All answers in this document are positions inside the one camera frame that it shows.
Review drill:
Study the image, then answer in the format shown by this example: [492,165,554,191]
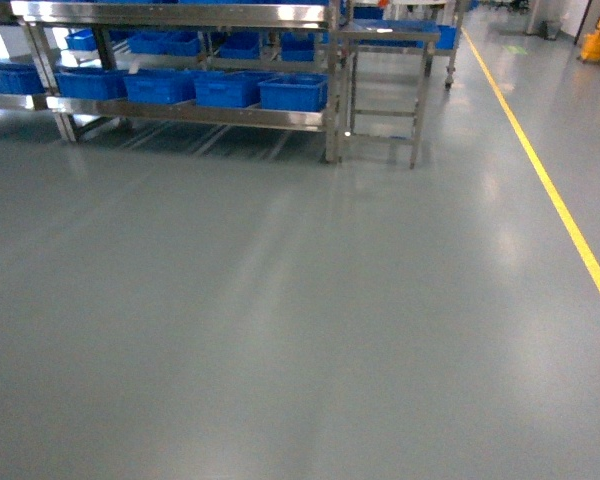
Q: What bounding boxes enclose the blue bin front right shelf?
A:
[258,74,328,112]

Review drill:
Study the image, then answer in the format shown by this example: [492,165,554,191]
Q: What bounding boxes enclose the blue bin shelf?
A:
[55,68,127,100]
[124,70,196,104]
[258,74,328,112]

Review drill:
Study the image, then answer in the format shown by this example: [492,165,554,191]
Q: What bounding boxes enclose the blue bin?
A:
[194,71,278,108]
[0,63,45,95]

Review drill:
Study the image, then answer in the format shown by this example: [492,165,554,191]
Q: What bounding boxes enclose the blue bin middle shelf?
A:
[124,70,196,104]

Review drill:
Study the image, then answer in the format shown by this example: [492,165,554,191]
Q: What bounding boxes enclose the blue bin left shelf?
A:
[55,68,127,100]

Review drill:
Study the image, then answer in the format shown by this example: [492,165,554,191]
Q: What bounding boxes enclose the blue bin far left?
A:
[0,63,45,95]

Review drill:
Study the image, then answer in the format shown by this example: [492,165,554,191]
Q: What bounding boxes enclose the stainless steel flow rack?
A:
[0,1,341,164]

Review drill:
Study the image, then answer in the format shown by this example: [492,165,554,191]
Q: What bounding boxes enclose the small steel side table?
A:
[337,19,441,168]

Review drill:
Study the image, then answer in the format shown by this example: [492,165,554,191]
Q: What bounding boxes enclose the yellow mop bucket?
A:
[579,19,600,62]

